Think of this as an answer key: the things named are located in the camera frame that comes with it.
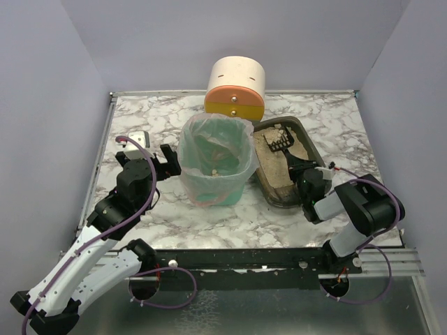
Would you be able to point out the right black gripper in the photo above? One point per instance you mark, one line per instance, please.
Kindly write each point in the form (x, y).
(300, 167)

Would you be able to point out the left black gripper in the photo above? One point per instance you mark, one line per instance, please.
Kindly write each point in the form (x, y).
(162, 167)

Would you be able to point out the dark litter box tray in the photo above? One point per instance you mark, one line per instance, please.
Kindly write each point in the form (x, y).
(277, 188)

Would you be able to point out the black slotted litter scoop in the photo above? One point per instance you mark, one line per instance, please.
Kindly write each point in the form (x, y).
(280, 139)

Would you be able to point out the green bucket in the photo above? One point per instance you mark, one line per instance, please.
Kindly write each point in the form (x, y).
(216, 174)

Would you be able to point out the clear plastic bag liner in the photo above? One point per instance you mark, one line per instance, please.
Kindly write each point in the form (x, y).
(216, 150)

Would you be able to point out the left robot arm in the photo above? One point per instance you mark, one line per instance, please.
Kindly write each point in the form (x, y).
(55, 305)

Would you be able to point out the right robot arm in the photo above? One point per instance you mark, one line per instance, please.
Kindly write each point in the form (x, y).
(371, 208)

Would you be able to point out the round three-drawer storage box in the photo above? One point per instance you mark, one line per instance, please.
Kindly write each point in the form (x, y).
(236, 88)

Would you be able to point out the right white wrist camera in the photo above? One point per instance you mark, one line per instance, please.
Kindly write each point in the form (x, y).
(330, 171)

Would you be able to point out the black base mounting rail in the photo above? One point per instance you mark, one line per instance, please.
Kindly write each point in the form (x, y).
(243, 269)

